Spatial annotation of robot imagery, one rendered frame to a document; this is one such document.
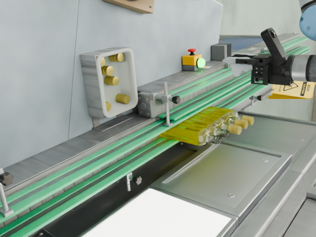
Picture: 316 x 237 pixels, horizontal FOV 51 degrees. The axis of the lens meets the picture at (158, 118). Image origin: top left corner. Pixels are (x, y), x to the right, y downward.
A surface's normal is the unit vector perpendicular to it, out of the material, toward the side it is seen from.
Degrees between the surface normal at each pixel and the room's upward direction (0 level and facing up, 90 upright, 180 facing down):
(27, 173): 90
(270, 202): 90
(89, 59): 90
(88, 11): 0
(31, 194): 90
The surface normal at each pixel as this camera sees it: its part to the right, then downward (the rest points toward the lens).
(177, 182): -0.07, -0.94
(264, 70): -0.62, 0.31
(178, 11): 0.78, 0.16
